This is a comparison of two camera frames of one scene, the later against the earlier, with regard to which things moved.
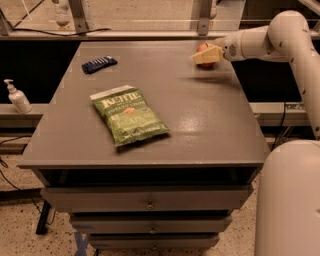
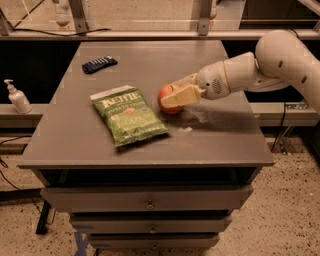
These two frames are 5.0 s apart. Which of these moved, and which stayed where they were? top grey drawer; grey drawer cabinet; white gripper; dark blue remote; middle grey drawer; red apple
Moved: white gripper; red apple
Stayed: dark blue remote; middle grey drawer; grey drawer cabinet; top grey drawer
